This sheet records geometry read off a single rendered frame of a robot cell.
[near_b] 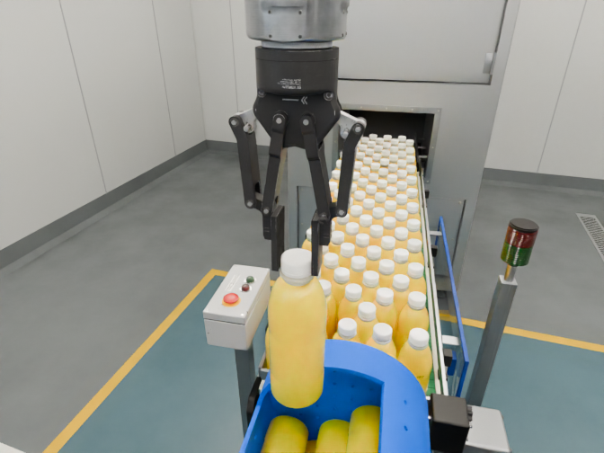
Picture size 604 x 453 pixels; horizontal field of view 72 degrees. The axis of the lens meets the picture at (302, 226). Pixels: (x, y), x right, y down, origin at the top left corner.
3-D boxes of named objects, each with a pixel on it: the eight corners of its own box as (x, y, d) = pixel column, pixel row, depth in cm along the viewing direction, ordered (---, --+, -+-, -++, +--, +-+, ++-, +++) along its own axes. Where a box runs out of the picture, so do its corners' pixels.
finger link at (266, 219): (272, 199, 43) (245, 196, 44) (273, 240, 46) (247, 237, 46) (276, 193, 45) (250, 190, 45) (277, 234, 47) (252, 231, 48)
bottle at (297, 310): (330, 377, 59) (336, 259, 50) (313, 418, 53) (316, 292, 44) (282, 362, 61) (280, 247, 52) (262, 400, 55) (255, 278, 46)
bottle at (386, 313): (397, 361, 106) (406, 301, 97) (375, 372, 103) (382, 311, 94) (379, 343, 112) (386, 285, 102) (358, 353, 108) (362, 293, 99)
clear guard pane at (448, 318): (434, 478, 123) (465, 361, 101) (423, 311, 191) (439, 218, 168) (436, 479, 123) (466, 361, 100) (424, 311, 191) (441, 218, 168)
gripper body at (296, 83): (236, 46, 34) (244, 154, 38) (338, 48, 33) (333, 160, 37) (263, 39, 41) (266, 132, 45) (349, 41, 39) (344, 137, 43)
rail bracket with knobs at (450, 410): (415, 451, 85) (422, 418, 80) (414, 421, 91) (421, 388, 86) (466, 461, 83) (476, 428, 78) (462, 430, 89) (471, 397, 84)
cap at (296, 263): (318, 264, 49) (319, 251, 48) (307, 281, 46) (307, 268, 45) (288, 258, 50) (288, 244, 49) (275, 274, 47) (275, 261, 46)
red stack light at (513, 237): (507, 246, 96) (511, 232, 94) (501, 234, 102) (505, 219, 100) (537, 250, 95) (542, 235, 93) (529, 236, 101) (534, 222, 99)
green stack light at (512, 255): (502, 264, 99) (507, 247, 96) (497, 251, 104) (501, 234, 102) (531, 268, 97) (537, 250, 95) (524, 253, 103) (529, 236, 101)
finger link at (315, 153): (305, 108, 41) (318, 105, 41) (324, 209, 46) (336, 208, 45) (296, 117, 38) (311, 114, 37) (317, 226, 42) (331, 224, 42)
